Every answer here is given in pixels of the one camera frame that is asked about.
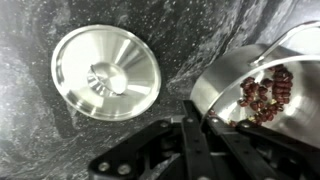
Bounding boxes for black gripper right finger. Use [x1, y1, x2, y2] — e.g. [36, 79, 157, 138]
[206, 116, 320, 180]

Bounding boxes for red beans in pot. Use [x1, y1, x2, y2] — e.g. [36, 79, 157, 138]
[237, 65, 293, 125]

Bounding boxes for stainless steel pot lid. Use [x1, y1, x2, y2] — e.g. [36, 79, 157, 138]
[51, 25, 161, 121]

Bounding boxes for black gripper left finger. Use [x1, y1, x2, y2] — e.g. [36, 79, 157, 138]
[88, 100, 215, 180]

